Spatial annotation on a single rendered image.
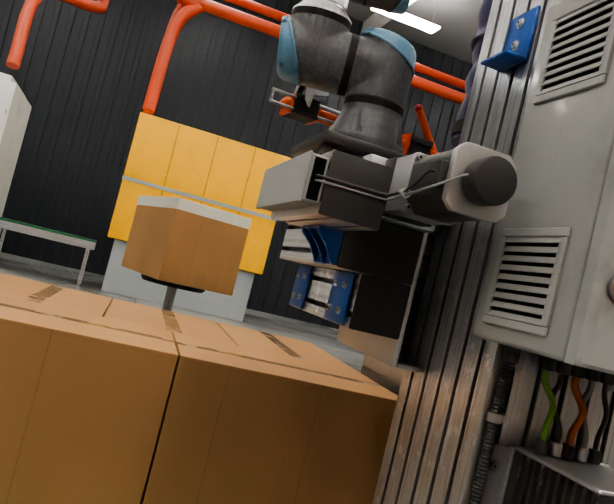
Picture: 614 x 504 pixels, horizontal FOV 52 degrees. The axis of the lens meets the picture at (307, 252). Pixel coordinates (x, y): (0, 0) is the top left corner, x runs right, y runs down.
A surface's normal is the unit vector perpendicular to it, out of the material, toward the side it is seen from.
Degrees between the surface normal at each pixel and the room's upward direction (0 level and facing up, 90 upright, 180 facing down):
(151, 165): 90
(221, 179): 90
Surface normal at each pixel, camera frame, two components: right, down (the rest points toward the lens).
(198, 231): 0.54, 0.09
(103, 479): 0.25, 0.02
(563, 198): -0.93, -0.25
